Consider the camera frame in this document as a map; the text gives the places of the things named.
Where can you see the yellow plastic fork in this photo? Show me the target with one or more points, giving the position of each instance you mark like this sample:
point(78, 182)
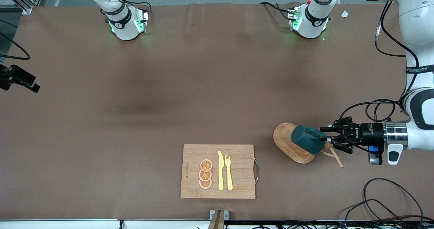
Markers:
point(229, 178)

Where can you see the aluminium profile post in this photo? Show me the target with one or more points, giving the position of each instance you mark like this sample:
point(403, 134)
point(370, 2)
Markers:
point(217, 222)

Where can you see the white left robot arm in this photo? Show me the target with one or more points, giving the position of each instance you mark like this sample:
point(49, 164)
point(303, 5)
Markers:
point(417, 35)

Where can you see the yellow plastic knife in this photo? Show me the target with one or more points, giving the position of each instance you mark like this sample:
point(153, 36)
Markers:
point(220, 171)

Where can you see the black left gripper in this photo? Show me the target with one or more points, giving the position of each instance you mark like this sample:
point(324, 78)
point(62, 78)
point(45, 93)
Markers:
point(368, 134)

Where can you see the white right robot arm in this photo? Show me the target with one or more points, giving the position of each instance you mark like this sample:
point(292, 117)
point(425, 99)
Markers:
point(123, 25)

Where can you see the teal ribbed mug yellow inside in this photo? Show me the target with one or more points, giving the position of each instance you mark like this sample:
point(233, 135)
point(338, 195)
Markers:
point(305, 139)

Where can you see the orange slice toy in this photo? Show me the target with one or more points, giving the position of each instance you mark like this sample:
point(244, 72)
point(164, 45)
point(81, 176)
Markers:
point(206, 165)

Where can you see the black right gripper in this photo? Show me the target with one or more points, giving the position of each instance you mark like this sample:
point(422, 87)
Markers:
point(15, 75)

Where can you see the white paper scrap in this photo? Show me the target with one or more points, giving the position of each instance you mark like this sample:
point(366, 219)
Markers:
point(344, 14)

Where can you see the wooden mug rack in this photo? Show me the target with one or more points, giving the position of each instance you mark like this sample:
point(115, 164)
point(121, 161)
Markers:
point(283, 137)

